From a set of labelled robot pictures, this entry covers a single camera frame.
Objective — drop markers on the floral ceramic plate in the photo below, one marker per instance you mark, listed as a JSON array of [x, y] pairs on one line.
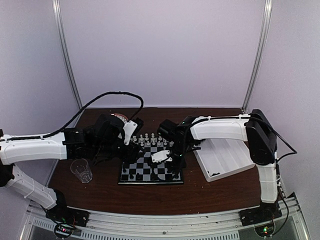
[[121, 117]]

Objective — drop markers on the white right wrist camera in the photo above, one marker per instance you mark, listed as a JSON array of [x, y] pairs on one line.
[[161, 156]]

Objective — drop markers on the right aluminium frame post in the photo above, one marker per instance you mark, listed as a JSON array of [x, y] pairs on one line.
[[264, 31]]

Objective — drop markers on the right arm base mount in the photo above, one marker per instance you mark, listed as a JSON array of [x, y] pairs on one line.
[[263, 220]]

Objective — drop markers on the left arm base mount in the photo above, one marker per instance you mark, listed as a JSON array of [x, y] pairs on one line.
[[67, 223]]

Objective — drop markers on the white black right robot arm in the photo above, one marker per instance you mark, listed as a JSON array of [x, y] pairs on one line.
[[252, 128]]

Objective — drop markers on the white chess queen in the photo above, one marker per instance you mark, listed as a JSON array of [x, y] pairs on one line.
[[153, 137]]

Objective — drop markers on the black white chessboard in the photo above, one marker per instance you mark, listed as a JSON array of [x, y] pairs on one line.
[[145, 167]]

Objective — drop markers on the clear drinking glass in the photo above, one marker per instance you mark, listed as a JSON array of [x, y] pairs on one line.
[[81, 169]]

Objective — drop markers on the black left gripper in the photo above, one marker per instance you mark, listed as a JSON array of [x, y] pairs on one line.
[[131, 156]]

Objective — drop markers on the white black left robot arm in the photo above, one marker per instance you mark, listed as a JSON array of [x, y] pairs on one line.
[[110, 137]]

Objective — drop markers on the left aluminium frame post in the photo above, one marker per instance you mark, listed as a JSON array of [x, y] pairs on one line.
[[65, 53]]

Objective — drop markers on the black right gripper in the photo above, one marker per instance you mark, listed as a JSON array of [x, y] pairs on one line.
[[181, 164]]

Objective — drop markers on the front aluminium rail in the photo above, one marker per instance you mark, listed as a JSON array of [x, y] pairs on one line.
[[225, 225]]

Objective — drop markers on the white plastic tray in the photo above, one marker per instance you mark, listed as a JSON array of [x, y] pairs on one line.
[[227, 156]]

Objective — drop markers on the aluminium frame post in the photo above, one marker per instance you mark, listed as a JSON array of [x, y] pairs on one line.
[[65, 53], [264, 31]]

